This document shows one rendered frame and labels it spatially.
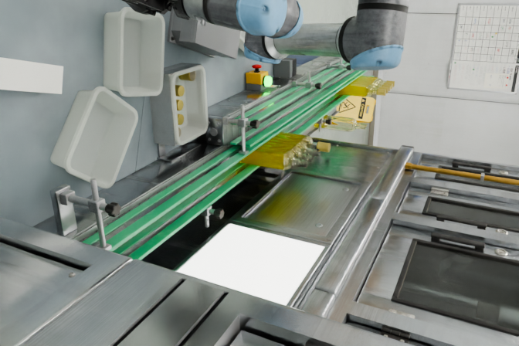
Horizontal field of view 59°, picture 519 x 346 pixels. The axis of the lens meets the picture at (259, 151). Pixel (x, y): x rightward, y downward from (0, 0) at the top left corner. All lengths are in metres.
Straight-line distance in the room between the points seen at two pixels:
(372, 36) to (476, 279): 0.71
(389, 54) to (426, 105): 6.42
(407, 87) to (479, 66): 1.04
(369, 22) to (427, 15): 6.21
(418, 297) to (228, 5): 0.88
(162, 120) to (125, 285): 0.85
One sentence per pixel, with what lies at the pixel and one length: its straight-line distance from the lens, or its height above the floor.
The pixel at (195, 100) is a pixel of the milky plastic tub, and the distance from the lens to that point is 1.53.
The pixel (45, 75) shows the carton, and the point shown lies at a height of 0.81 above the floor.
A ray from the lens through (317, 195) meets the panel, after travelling 1.64.
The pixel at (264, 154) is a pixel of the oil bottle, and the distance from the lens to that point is 1.59.
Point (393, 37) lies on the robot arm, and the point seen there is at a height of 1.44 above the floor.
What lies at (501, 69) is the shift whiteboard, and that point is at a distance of 7.33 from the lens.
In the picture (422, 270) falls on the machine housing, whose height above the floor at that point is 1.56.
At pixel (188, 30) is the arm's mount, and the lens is 1.45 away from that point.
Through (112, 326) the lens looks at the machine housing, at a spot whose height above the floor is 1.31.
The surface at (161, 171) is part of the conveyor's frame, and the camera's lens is 1.40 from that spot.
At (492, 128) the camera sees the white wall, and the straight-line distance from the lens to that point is 7.54.
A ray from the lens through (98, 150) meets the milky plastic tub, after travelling 1.30.
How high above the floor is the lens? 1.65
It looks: 25 degrees down
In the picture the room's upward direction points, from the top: 99 degrees clockwise
